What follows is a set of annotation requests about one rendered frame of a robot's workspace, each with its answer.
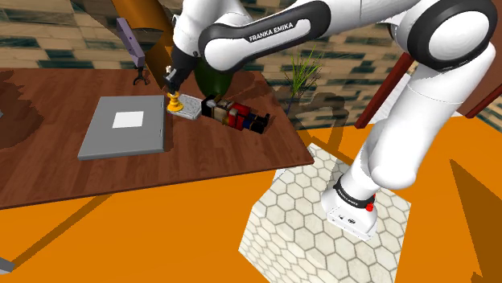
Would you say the yellow candlestick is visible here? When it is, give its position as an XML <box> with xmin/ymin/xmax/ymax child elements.
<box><xmin>166</xmin><ymin>91</ymin><xmax>186</xmax><ymax>113</ymax></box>

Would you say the dark green vase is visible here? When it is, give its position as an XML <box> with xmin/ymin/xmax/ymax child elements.
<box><xmin>193</xmin><ymin>57</ymin><xmax>235</xmax><ymax>100</ymax></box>

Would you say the purple bar on black stand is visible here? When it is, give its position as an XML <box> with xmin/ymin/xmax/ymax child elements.
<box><xmin>115</xmin><ymin>17</ymin><xmax>150</xmax><ymax>87</ymax></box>

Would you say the nutcracker soldier figure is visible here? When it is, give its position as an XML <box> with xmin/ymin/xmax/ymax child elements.
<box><xmin>200</xmin><ymin>94</ymin><xmax>271</xmax><ymax>135</ymax></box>

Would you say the grey closed laptop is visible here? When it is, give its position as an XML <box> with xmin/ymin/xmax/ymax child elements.
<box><xmin>76</xmin><ymin>95</ymin><xmax>167</xmax><ymax>162</ymax></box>

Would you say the green grass plant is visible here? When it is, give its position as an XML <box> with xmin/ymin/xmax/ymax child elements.
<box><xmin>281</xmin><ymin>43</ymin><xmax>325</xmax><ymax>116</ymax></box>

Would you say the brown wooden table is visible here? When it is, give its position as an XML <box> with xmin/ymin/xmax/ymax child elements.
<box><xmin>0</xmin><ymin>67</ymin><xmax>316</xmax><ymax>211</ymax></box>

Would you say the hexagon patterned robot stand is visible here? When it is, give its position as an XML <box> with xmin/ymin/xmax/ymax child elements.
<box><xmin>237</xmin><ymin>142</ymin><xmax>413</xmax><ymax>283</ymax></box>

